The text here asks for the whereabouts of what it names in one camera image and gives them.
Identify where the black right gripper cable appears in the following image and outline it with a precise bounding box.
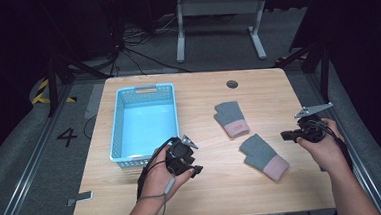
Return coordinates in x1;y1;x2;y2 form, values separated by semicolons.
307;117;355;173

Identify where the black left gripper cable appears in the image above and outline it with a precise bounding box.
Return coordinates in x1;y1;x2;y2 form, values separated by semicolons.
132;136;182;202

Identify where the small grey tape piece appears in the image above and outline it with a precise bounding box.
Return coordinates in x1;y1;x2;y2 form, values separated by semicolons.
63;190;95;208

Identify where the thin black floor cable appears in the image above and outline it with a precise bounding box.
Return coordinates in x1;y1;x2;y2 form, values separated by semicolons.
82;114;100;141

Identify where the person's right hand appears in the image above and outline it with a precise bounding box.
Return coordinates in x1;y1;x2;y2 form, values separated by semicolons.
293;116;349;179

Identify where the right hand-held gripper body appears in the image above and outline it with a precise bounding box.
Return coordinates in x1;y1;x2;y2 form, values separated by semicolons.
293;102;336;145

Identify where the grey floor tape strip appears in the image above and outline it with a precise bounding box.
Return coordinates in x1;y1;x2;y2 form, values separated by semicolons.
82;83;108;120

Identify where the black metal stand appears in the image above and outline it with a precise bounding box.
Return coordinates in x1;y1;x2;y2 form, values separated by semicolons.
274;41;333;107
43;51;114;118

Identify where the grey pink sock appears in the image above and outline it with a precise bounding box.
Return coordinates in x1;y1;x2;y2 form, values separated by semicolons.
212;99;251;140

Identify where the grey pink fingerless glove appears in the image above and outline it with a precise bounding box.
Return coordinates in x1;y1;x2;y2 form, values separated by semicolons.
237;131;291;185

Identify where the aluminium floor rail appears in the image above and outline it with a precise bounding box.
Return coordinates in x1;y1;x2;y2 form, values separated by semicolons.
305;68;381;215
0;84;83;215

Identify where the grey wrist strap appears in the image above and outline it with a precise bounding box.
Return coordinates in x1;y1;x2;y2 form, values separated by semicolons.
136;177;179;215

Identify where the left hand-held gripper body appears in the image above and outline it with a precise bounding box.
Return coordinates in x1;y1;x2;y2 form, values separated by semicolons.
163;132;201;176

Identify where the light blue plastic basket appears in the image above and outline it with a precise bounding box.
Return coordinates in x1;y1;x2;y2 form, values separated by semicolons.
105;82;183;169

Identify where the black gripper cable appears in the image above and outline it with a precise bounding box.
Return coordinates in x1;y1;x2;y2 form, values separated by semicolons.
307;117;355;173
132;136;182;202

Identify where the yellow black hazard tape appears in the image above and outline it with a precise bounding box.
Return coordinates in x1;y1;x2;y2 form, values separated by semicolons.
30;76;78;106

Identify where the white metal desk frame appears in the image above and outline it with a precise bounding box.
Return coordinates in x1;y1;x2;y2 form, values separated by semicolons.
172;0;273;65

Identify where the bundle of black floor cables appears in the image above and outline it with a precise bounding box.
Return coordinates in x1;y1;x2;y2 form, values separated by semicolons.
105;13;191;78

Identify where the person's left hand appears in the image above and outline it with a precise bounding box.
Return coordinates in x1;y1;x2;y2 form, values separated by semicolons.
136;143;197;205

